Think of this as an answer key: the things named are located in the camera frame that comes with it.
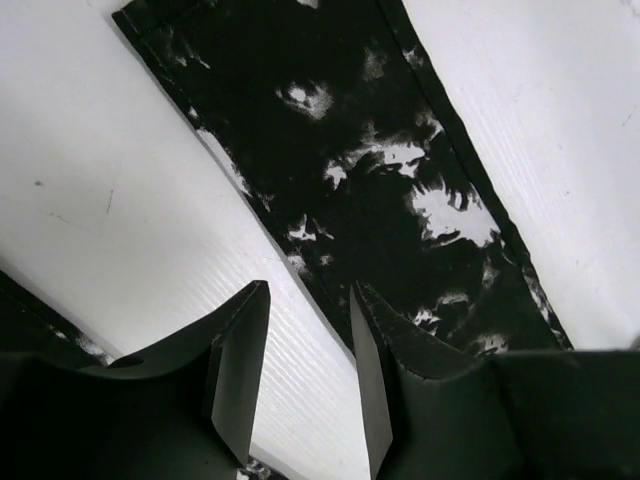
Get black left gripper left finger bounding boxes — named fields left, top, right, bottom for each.
left=1, top=280, right=271, bottom=479

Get black white patterned trousers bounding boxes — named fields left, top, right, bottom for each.
left=0, top=0, right=576, bottom=480

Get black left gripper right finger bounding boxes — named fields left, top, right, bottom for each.
left=350, top=284, right=639, bottom=479

